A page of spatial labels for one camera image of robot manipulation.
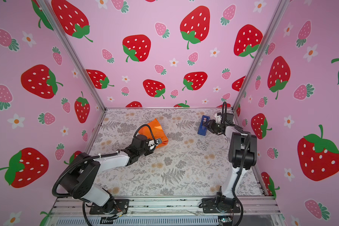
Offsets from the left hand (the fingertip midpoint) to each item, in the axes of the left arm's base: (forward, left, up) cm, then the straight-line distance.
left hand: (152, 140), depth 93 cm
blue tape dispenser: (+12, -35, -1) cm, 37 cm away
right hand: (+12, -35, +2) cm, 37 cm away
